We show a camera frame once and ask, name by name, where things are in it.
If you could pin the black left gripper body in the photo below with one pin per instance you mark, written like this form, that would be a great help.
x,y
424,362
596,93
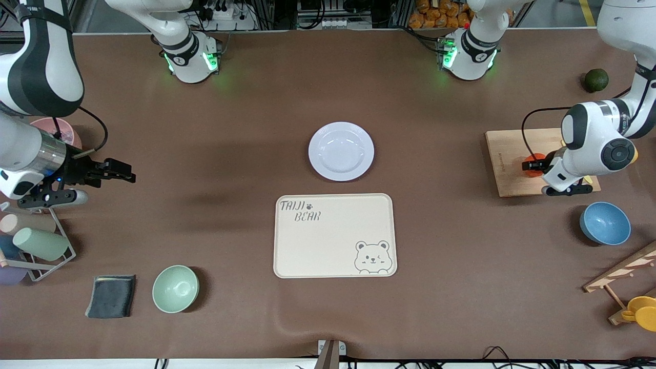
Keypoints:
x,y
549,161

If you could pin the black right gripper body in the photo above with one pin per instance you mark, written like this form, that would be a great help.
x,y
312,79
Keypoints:
x,y
82,169

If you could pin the orange mandarin fruit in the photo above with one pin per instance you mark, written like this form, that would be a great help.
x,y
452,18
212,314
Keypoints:
x,y
534,174

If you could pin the pale lavender round plate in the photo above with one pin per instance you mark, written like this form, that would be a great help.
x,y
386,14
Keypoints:
x,y
341,151

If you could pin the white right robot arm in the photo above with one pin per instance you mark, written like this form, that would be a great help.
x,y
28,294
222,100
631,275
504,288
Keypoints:
x,y
46,66

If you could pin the wooden cutting board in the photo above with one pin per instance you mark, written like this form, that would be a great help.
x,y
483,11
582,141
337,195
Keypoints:
x,y
512,174

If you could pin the pink bowl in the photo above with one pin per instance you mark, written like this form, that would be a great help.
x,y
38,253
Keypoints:
x,y
69,130

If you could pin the beige cup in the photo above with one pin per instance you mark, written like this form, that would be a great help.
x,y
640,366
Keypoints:
x,y
31,223

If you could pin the mint green cup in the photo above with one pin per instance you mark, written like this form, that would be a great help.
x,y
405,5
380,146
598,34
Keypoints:
x,y
41,243

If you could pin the blue bowl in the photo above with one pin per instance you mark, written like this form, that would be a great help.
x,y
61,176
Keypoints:
x,y
606,223

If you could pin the dark green avocado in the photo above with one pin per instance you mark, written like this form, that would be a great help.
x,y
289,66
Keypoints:
x,y
596,80

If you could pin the brown table cover mat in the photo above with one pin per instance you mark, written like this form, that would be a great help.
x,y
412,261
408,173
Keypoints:
x,y
205,128

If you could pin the blue cup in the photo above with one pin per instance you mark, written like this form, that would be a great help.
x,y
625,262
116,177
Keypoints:
x,y
7,247

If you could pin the dark grey folded cloth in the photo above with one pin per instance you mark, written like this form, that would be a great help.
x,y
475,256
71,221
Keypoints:
x,y
111,297

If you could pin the mint green bowl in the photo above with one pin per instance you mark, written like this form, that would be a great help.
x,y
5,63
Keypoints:
x,y
175,289

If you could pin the purple cup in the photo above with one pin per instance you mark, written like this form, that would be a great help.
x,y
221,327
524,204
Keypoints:
x,y
10,275

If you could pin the wooden drying rack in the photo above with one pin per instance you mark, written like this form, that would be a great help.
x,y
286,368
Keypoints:
x,y
622,269

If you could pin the yellow mug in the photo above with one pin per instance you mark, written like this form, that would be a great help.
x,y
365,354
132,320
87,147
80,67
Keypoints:
x,y
643,312

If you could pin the bag of orange buns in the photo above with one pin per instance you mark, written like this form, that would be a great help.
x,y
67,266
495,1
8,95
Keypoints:
x,y
441,14

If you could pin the white power strip with plugs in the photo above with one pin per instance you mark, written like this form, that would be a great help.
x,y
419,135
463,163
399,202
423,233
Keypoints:
x,y
228,18

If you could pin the cream tray with bear print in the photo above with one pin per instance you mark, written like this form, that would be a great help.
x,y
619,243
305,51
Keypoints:
x,y
328,241

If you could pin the white multi socket strip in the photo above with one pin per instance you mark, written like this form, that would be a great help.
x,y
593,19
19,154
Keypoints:
x,y
333,22

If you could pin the grey camera mount clamp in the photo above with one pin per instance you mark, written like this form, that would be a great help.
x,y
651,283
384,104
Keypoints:
x,y
329,353

